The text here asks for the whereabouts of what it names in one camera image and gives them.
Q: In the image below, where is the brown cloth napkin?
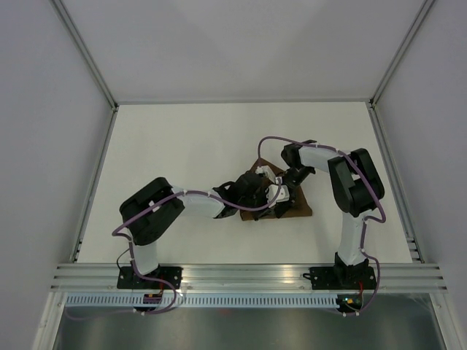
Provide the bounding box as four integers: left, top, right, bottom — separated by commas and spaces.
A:
240, 158, 312, 221

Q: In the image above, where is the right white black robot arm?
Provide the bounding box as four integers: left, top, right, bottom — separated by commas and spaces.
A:
281, 140, 386, 290

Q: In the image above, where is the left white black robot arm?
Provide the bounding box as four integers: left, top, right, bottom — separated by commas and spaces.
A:
113, 172, 282, 289

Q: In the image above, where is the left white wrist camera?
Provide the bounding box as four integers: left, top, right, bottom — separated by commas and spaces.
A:
266, 178, 290, 206

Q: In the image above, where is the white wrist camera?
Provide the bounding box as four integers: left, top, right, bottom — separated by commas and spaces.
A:
255, 166, 277, 182
266, 178, 290, 206

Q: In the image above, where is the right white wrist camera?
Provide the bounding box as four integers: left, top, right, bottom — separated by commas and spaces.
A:
255, 166, 277, 182

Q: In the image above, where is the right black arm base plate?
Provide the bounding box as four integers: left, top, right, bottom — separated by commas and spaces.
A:
302, 267, 377, 290

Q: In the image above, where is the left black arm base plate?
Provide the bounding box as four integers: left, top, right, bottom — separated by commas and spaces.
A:
117, 266, 182, 290

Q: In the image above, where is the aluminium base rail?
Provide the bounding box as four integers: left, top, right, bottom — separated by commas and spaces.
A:
50, 263, 447, 293

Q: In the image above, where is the white slotted cable duct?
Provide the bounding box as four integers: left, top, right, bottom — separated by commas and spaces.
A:
65, 292, 339, 308

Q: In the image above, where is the right aluminium frame post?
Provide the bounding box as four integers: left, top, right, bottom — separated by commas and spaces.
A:
367, 0, 437, 109

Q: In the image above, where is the aluminium frame post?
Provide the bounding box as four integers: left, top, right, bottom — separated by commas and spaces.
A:
367, 0, 437, 109
49, 0, 118, 111

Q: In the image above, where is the left aluminium frame post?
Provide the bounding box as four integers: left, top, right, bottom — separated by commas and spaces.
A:
49, 0, 118, 111

